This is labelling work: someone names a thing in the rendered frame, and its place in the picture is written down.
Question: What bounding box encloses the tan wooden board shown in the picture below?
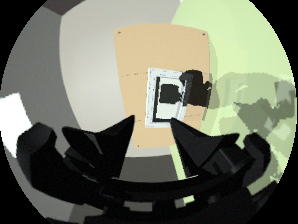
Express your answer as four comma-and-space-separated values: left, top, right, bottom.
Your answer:
113, 23, 210, 149

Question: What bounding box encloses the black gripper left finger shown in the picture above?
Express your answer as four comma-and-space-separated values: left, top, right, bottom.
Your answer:
61, 116, 136, 179

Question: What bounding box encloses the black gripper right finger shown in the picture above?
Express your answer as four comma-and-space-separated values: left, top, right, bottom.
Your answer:
170, 117, 239, 179

